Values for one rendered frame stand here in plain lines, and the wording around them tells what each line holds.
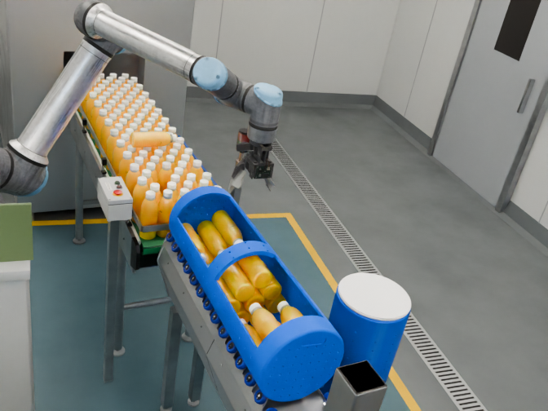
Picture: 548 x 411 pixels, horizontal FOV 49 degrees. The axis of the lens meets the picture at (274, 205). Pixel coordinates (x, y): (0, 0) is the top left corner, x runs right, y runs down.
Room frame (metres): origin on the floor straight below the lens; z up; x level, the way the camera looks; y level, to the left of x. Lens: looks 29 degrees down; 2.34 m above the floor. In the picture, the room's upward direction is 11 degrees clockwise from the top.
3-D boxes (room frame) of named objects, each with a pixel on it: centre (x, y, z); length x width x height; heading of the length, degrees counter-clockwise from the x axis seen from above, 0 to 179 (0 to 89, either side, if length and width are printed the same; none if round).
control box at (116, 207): (2.16, 0.66, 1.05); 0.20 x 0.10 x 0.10; 31
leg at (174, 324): (2.04, 0.33, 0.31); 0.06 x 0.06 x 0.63; 31
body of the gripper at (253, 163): (1.74, 0.08, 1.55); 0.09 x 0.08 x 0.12; 30
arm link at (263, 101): (1.75, 0.08, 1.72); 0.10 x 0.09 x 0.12; 63
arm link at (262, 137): (1.75, 0.08, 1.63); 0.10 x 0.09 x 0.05; 120
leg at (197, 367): (2.11, 0.21, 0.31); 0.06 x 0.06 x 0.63; 31
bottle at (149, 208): (2.16, 0.51, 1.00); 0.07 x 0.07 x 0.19
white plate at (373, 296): (1.84, -0.43, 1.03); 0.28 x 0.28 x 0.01
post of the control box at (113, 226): (2.16, 0.66, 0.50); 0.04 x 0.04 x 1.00; 31
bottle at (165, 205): (2.19, 0.45, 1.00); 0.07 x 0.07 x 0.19
